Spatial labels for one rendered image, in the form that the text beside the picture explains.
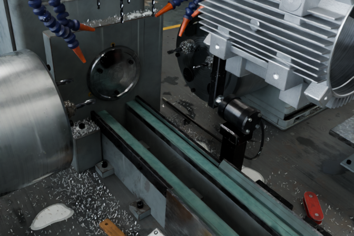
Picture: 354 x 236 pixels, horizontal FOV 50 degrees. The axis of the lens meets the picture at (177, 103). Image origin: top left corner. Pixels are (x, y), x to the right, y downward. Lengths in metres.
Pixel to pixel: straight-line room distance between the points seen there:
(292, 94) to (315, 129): 0.75
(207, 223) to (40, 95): 0.37
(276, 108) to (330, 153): 0.19
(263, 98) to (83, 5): 0.59
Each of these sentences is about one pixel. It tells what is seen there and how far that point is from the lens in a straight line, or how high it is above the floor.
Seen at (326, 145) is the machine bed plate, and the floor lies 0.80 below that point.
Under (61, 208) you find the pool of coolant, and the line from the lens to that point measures 0.92.
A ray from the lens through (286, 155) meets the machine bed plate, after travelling 1.11.
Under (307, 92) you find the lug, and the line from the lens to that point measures 0.47.
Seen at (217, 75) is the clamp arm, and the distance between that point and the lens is 0.84.
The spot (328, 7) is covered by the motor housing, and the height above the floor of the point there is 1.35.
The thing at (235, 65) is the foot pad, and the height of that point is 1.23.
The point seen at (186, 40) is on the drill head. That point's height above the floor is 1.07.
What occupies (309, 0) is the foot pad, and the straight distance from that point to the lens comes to 0.43.
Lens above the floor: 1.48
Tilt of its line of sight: 33 degrees down
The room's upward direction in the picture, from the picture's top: 4 degrees clockwise
